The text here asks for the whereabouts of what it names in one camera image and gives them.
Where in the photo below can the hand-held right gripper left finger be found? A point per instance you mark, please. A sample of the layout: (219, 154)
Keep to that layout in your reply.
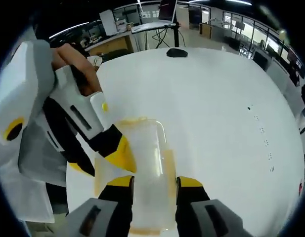
(110, 209)

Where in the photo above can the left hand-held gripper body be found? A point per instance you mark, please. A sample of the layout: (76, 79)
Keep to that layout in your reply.
(21, 81)

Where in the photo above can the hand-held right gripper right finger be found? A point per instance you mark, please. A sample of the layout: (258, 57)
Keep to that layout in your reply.
(199, 209)

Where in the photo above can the clear plastic food container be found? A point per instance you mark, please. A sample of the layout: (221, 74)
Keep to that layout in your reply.
(149, 153)

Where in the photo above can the person's left hand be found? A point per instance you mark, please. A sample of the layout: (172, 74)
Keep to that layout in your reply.
(80, 66)

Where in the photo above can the wooden counter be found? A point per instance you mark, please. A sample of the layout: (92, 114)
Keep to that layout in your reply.
(110, 44)

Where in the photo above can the white cloth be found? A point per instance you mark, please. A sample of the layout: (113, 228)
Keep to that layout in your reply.
(21, 197)

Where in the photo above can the white board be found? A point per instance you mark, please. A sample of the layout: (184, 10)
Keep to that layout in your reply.
(108, 22)

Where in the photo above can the white standing desk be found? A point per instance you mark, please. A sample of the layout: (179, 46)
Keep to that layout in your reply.
(152, 27)

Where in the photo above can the black oval object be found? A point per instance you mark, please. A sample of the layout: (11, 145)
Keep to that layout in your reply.
(177, 52)

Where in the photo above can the open laptop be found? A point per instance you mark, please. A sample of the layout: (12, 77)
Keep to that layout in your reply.
(167, 12)

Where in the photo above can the black monitor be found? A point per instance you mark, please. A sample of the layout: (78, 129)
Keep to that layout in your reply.
(259, 58)

